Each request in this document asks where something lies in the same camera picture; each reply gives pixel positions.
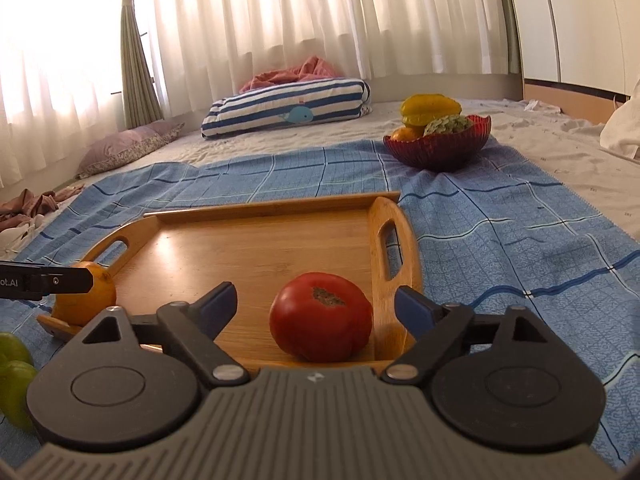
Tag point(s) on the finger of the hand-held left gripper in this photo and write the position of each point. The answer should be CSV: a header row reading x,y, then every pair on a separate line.
x,y
70,279

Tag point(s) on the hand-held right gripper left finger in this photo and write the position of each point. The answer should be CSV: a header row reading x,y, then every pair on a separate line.
x,y
225,305

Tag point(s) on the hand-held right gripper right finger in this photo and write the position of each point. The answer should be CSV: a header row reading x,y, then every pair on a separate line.
x,y
411,310

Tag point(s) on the large orange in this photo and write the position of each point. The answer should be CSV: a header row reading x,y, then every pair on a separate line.
x,y
80,307

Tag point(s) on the wooden tray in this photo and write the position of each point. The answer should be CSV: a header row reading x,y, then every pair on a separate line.
x,y
225,245

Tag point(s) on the red tomato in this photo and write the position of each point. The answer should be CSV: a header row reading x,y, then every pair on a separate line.
x,y
320,320

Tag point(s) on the white crumpled cloth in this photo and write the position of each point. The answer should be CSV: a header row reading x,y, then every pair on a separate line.
x,y
17,235

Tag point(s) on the dusty pink cloth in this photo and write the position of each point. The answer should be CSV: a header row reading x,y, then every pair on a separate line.
x,y
30,205

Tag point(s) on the blue checked blanket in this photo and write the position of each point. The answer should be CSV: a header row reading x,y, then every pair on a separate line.
x,y
500,240

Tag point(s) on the purple floral pillow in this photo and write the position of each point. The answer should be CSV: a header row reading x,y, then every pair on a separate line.
x,y
125,147

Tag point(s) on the red glass bowl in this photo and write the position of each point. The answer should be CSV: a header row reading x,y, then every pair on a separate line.
x,y
435,152

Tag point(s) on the small orange in bowl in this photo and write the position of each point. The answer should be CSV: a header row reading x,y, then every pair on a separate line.
x,y
406,134

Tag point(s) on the green custard apple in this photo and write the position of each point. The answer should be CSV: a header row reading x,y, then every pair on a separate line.
x,y
447,126

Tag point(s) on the yellow starfruit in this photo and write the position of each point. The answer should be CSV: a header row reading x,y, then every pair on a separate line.
x,y
430,107

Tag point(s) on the blue striped pillow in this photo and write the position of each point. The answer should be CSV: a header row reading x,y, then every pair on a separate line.
x,y
280,107

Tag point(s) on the beige bed sheet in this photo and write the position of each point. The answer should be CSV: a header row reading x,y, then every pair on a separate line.
x,y
560,160

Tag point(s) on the white sheer curtain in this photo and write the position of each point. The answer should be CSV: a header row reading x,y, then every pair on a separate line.
x,y
55,60
325,15

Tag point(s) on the olive green curtain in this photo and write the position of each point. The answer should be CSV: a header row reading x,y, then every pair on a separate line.
x,y
510,20
137,60

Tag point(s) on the small white cloth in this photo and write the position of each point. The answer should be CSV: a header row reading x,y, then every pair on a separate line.
x,y
542,106

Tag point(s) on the pink crumpled blanket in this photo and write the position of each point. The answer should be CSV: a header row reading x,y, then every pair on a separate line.
x,y
300,72

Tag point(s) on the white bedding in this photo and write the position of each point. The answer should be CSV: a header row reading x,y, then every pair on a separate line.
x,y
622,130

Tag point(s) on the white wardrobe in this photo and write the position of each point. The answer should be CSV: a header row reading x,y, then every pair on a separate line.
x,y
580,25

